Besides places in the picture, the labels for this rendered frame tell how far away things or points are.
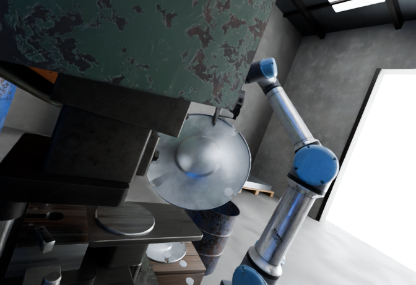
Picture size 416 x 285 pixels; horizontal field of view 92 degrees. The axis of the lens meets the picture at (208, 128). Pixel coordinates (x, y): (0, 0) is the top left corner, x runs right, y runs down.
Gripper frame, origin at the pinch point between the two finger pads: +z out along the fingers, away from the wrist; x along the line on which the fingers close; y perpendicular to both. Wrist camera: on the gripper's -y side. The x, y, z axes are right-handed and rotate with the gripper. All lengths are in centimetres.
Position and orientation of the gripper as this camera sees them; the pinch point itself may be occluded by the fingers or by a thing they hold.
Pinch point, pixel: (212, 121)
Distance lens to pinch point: 62.1
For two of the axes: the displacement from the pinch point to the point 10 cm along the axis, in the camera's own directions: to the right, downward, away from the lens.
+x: -2.3, 6.5, 7.2
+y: 9.3, 3.6, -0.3
